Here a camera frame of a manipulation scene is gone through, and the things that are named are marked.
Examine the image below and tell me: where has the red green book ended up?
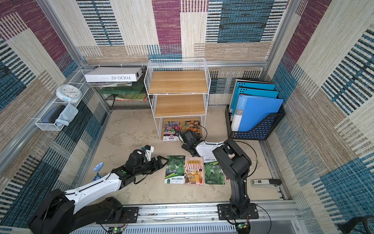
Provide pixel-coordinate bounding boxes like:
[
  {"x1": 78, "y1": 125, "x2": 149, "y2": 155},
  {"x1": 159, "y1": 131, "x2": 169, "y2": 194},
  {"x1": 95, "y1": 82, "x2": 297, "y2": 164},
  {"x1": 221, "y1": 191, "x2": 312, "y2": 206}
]
[{"x1": 115, "y1": 93, "x2": 148, "y2": 101}]

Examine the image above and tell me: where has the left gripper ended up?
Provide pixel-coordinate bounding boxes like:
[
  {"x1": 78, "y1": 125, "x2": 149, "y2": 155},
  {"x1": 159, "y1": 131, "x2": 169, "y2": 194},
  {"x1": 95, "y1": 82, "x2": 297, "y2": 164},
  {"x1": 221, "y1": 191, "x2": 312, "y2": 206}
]
[{"x1": 133, "y1": 155, "x2": 169, "y2": 177}]

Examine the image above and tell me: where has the teal folder middle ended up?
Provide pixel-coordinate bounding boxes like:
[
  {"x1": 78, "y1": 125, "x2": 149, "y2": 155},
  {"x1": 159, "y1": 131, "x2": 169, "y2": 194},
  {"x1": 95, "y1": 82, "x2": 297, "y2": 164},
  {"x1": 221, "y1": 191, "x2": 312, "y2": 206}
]
[{"x1": 230, "y1": 86, "x2": 279, "y2": 120}]

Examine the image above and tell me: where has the dark blue case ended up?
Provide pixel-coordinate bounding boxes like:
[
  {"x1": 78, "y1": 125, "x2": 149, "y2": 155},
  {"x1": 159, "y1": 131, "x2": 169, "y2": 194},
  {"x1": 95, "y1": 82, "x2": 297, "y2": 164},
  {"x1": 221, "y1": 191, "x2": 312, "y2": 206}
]
[{"x1": 41, "y1": 105, "x2": 66, "y2": 123}]

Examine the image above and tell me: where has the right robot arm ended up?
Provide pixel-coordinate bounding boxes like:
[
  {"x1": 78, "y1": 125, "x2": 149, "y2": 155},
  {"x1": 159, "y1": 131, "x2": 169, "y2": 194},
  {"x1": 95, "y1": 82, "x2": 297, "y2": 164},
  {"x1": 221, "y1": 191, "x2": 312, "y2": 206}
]
[{"x1": 176, "y1": 130, "x2": 259, "y2": 221}]

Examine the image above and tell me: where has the blue folder front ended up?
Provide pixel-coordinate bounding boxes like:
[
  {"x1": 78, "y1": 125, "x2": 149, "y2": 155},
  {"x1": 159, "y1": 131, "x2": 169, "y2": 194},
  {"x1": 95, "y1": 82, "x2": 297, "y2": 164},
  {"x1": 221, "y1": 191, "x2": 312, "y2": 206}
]
[{"x1": 231, "y1": 95, "x2": 283, "y2": 132}]

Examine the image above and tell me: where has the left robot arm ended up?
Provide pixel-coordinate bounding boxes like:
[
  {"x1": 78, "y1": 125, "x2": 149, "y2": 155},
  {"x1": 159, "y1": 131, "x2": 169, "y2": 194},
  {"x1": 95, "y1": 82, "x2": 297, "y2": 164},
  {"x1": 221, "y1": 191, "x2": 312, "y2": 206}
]
[{"x1": 28, "y1": 145, "x2": 169, "y2": 234}]

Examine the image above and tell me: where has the green seed bag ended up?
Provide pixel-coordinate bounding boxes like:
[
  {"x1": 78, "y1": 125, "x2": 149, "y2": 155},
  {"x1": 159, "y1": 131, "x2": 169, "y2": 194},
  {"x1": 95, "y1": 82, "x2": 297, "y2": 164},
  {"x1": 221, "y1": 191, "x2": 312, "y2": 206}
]
[
  {"x1": 164, "y1": 156, "x2": 186, "y2": 184},
  {"x1": 204, "y1": 161, "x2": 226, "y2": 185}
]

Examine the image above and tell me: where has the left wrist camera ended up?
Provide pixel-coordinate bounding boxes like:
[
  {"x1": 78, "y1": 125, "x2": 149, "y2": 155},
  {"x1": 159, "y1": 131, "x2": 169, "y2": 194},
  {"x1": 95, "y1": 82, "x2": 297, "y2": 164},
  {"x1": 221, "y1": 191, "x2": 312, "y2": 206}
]
[{"x1": 142, "y1": 145, "x2": 154, "y2": 161}]

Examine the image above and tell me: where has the teal folder back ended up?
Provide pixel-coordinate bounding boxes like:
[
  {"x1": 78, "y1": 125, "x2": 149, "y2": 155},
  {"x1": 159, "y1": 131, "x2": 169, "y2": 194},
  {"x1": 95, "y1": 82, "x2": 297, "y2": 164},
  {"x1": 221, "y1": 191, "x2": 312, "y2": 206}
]
[{"x1": 229, "y1": 79, "x2": 276, "y2": 112}]

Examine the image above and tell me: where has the white wire wall basket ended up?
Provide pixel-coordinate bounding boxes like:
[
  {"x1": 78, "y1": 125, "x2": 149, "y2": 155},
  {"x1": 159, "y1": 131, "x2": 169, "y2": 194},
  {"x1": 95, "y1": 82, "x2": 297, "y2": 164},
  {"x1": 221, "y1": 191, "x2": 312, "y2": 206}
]
[{"x1": 35, "y1": 69, "x2": 88, "y2": 131}]

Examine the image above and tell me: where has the purple flower seed packet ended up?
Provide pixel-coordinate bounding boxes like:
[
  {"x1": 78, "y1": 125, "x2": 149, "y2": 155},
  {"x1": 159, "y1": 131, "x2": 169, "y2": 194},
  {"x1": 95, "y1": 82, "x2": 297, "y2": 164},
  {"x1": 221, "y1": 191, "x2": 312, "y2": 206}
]
[{"x1": 162, "y1": 121, "x2": 180, "y2": 141}]

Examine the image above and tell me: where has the teal folder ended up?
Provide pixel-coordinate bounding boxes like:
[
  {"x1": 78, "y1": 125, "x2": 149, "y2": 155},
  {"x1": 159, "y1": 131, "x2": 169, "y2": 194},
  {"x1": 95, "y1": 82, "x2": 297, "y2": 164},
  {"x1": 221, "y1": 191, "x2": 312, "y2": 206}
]
[
  {"x1": 229, "y1": 79, "x2": 276, "y2": 112},
  {"x1": 230, "y1": 86, "x2": 279, "y2": 120}
]

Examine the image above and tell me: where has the green book in tray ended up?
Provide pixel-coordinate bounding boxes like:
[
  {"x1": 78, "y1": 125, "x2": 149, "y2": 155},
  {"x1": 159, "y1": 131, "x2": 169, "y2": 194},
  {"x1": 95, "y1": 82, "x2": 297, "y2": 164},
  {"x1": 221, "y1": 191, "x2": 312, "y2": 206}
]
[{"x1": 99, "y1": 85, "x2": 144, "y2": 95}]

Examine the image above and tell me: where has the orange flower seed packet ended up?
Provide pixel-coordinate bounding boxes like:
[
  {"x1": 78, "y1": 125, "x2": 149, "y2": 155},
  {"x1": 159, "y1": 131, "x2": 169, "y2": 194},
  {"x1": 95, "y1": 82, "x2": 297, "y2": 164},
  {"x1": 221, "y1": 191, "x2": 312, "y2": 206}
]
[{"x1": 184, "y1": 121, "x2": 201, "y2": 134}]

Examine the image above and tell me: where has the light blue cloth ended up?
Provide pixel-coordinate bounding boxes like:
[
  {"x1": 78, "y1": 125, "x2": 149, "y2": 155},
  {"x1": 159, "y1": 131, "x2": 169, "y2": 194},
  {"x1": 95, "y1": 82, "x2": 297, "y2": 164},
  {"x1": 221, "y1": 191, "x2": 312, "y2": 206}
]
[{"x1": 56, "y1": 103, "x2": 79, "y2": 128}]

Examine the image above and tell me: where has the white folio box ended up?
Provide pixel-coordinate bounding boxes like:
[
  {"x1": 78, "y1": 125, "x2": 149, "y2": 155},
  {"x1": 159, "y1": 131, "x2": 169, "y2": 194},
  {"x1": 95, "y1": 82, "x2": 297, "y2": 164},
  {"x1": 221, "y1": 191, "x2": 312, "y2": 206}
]
[{"x1": 84, "y1": 67, "x2": 144, "y2": 83}]

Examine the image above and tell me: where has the white wire shelf rack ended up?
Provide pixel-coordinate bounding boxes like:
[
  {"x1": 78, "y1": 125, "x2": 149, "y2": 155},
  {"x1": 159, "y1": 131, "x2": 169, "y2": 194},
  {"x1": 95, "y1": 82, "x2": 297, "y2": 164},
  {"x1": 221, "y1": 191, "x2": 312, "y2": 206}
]
[{"x1": 144, "y1": 58, "x2": 211, "y2": 141}]

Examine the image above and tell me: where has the white round clock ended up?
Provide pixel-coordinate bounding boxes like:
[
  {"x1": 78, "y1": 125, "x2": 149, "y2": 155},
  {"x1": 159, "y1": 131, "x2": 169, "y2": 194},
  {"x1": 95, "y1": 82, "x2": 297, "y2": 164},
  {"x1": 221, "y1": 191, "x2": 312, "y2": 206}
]
[{"x1": 56, "y1": 84, "x2": 82, "y2": 104}]

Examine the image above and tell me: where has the black file holder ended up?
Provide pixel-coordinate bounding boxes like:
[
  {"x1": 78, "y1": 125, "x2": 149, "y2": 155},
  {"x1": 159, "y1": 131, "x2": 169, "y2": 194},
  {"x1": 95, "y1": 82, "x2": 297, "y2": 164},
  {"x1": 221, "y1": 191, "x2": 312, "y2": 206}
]
[{"x1": 225, "y1": 105, "x2": 285, "y2": 141}]

